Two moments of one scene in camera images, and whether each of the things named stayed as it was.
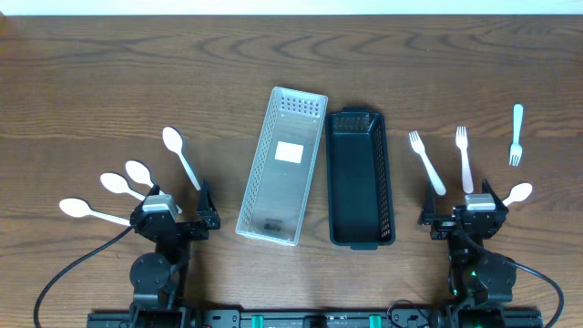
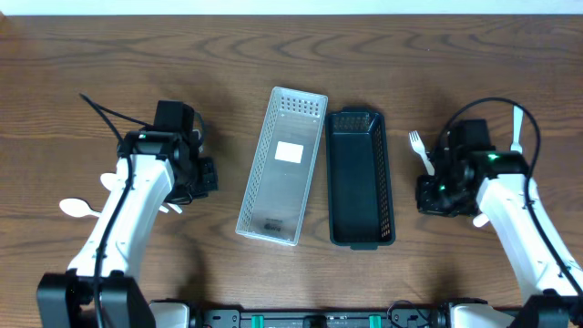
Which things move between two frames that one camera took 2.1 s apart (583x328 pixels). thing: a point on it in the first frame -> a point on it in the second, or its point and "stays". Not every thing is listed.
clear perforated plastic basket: (275, 194) stays
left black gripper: (180, 226) -> (206, 175)
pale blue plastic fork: (516, 148) stays
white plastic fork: (418, 147) stays
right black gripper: (446, 227) -> (425, 203)
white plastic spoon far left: (77, 208) stays
